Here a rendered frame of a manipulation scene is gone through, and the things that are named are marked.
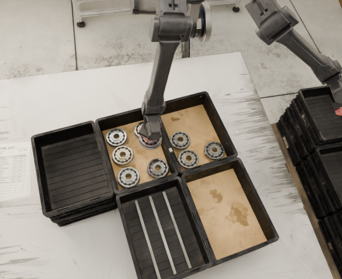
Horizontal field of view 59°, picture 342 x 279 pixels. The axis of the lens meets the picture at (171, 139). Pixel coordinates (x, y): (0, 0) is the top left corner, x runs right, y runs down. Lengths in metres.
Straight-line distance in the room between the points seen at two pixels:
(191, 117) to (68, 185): 0.71
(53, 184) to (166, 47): 0.90
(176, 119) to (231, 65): 0.65
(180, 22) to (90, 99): 1.11
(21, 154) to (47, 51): 1.60
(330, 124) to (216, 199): 1.15
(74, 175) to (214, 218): 0.69
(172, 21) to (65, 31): 2.55
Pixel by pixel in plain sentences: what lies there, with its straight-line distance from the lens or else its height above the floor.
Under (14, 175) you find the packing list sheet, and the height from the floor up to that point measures 0.70.
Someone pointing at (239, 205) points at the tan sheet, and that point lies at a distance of 1.47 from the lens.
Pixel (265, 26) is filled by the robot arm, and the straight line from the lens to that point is 1.01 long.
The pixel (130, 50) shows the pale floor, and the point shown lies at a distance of 3.07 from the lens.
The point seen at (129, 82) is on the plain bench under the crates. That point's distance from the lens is 1.92.
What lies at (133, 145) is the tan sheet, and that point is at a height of 0.83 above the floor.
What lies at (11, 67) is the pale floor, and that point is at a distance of 3.17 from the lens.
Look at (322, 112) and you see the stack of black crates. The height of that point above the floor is 0.49.
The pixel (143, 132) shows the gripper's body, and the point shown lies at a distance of 1.27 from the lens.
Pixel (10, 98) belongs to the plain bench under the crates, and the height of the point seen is 0.70.
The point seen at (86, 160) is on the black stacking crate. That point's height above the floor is 0.83.
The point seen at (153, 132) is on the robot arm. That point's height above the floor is 1.20.
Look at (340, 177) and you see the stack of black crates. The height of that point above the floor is 0.38.
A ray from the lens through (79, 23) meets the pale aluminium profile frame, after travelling 3.37.
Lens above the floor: 2.20
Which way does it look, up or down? 62 degrees down
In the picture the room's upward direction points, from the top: 7 degrees clockwise
